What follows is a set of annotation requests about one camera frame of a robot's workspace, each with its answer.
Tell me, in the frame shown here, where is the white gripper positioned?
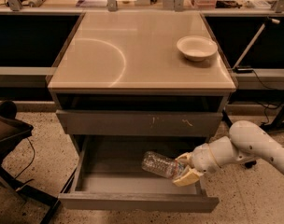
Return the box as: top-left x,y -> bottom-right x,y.
173,144 -> 217,187

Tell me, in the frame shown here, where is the clear plastic water bottle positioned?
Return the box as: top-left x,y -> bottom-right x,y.
141,151 -> 185,179

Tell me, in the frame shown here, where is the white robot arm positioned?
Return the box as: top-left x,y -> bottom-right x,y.
173,120 -> 284,187

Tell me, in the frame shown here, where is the open grey lower drawer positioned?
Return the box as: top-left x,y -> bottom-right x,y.
59,136 -> 219,213

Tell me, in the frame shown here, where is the closed grey upper drawer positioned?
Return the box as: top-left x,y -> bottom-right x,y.
56,110 -> 222,138

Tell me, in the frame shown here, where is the white rod with black base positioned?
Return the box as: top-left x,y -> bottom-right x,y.
232,17 -> 280,71

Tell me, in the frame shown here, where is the white ceramic bowl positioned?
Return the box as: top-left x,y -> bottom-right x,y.
177,35 -> 218,62

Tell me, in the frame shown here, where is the dark chair seat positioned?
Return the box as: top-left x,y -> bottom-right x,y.
0,100 -> 63,224

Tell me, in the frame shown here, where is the black floor cable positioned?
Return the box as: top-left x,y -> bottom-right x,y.
13,137 -> 36,179

